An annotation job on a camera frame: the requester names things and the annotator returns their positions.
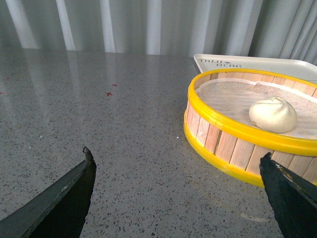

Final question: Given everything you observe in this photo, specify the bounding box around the white steamed bun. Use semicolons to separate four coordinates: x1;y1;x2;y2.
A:
249;96;298;133

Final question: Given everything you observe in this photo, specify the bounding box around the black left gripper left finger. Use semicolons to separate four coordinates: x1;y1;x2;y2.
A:
0;147;97;238

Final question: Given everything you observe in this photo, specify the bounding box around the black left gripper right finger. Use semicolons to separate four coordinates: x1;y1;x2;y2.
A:
260;152;317;238

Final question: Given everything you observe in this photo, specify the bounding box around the cream rectangular bear tray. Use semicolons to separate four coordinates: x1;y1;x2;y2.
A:
194;54;317;83

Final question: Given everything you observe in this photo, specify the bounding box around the yellow rimmed wooden steamer basket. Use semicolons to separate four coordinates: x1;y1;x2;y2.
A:
184;68;317;187

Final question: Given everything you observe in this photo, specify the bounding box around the white mesh steamer cloth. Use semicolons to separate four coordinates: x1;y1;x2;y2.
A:
195;78;317;140

